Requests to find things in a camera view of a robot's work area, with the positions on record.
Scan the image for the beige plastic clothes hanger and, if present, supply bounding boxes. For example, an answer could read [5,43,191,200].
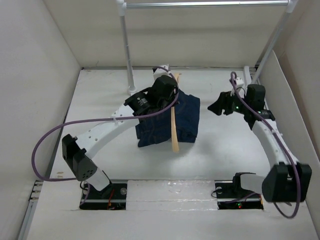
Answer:
[171,71,182,153]

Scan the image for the metal clothes rack frame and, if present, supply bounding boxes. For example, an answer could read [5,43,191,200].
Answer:
[115,0,298,96]

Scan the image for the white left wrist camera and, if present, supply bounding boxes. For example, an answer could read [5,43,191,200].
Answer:
[152,64,171,81]

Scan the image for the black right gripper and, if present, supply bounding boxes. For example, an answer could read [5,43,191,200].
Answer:
[207,89,250,116]

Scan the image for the dark blue denim trousers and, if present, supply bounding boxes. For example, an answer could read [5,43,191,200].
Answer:
[135,90,201,148]

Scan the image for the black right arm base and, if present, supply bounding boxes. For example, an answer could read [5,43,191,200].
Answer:
[211,180,264,210]

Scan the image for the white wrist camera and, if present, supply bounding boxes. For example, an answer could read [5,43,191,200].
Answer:
[230,77,246,97]
[152,64,171,81]

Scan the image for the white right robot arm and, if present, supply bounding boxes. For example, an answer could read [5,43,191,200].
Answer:
[208,84,312,203]

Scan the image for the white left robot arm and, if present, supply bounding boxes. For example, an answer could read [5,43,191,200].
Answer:
[61,75,179,199]

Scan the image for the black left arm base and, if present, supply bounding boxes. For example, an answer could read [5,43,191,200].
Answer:
[79,181,128,211]

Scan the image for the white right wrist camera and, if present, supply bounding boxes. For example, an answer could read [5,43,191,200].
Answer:
[230,77,246,97]

